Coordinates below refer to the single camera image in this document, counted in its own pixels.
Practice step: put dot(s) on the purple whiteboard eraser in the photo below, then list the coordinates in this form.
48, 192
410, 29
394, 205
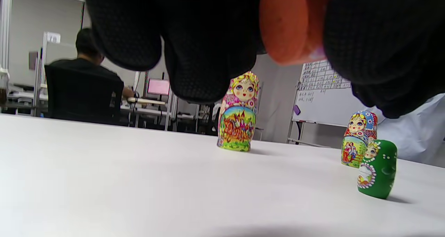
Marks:
296, 109

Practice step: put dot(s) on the red and blue Russian doll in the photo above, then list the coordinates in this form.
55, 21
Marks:
354, 139

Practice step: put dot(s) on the black office chair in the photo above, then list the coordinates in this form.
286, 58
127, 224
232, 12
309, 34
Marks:
83, 94

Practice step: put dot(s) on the person's left hand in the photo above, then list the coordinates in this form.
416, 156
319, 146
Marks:
208, 39

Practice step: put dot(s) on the orange Russian doll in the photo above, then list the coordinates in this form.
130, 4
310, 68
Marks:
288, 28

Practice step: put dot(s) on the green Russian doll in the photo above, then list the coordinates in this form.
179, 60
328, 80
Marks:
380, 171

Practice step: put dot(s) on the large pink Russian doll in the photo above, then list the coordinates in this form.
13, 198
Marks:
238, 125

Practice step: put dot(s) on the whiteboard on white stand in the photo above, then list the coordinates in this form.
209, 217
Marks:
323, 105

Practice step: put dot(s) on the pink lit monitor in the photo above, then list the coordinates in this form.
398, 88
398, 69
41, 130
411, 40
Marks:
159, 87

